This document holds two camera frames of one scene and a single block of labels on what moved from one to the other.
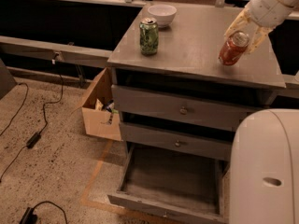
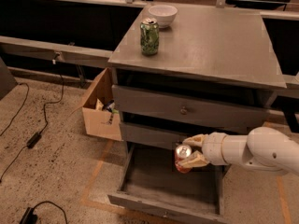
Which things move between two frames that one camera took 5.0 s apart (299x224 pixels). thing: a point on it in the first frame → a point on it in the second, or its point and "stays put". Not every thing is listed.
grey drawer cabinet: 175,97 stays put
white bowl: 163,13 stays put
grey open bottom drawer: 174,184 stays put
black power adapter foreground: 29,217 stays put
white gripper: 265,9 → 212,148
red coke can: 234,49 → 181,152
